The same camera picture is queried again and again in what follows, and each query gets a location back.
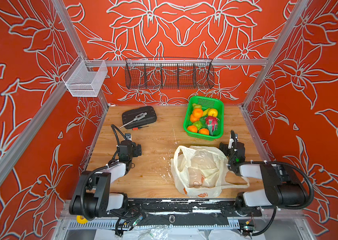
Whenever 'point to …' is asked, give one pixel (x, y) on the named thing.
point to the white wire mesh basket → (84, 78)
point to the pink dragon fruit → (212, 123)
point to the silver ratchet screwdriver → (138, 117)
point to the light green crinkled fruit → (198, 124)
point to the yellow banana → (205, 112)
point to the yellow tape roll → (81, 220)
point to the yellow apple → (212, 112)
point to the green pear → (195, 106)
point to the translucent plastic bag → (201, 171)
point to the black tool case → (129, 115)
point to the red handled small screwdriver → (136, 128)
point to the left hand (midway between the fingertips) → (130, 144)
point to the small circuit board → (247, 230)
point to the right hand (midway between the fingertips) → (227, 141)
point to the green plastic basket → (207, 103)
